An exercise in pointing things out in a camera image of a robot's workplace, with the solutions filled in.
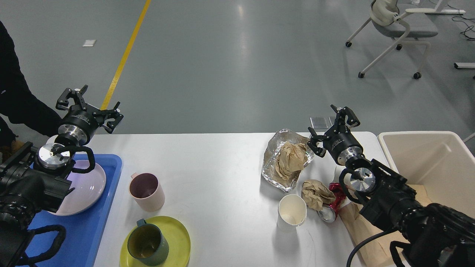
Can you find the white grey office chair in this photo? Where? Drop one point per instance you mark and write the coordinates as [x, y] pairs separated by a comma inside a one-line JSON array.
[[405, 25]]

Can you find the beige plastic bin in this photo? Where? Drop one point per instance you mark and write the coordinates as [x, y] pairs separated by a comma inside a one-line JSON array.
[[438, 160]]

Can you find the crushed red soda can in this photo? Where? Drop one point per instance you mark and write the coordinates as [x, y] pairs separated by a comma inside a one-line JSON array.
[[329, 212]]

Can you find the pink mug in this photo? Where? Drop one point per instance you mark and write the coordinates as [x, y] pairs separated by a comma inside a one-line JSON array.
[[147, 191]]

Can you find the seated person in black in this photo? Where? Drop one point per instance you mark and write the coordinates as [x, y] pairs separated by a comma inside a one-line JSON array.
[[17, 102]]

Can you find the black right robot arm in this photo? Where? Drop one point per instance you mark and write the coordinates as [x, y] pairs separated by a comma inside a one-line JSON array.
[[437, 235]]

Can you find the crumpled brown paper on foil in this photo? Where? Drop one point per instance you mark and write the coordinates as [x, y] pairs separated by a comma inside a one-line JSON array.
[[291, 159]]

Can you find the dark green mug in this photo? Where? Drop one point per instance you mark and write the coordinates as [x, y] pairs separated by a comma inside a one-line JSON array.
[[147, 244]]

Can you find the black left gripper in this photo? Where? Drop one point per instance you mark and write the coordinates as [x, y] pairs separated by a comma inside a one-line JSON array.
[[82, 120]]

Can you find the white paper cup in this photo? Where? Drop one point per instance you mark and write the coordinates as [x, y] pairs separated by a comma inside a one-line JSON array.
[[292, 212]]

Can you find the blue plastic tray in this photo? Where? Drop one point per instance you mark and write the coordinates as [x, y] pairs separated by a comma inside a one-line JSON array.
[[83, 230]]

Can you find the pink plate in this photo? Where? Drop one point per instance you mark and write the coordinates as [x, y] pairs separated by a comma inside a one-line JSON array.
[[88, 189]]

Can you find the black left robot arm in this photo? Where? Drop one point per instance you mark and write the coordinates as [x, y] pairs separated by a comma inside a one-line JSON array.
[[36, 179]]

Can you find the white desk leg base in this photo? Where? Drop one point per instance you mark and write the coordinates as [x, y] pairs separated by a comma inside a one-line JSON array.
[[464, 65]]

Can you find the yellow plate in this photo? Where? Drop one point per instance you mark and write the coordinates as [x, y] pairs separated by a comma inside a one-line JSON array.
[[178, 241]]

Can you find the crumpled brown paper ball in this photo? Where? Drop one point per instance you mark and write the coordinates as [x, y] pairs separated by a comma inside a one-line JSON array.
[[315, 194]]

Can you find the brown paper bag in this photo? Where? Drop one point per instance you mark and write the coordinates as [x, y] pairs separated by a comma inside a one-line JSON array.
[[377, 252]]

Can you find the metal floor socket plate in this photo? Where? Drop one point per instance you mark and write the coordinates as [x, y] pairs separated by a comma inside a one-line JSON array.
[[319, 122]]

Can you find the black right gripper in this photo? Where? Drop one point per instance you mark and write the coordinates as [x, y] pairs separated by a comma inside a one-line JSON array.
[[338, 140]]

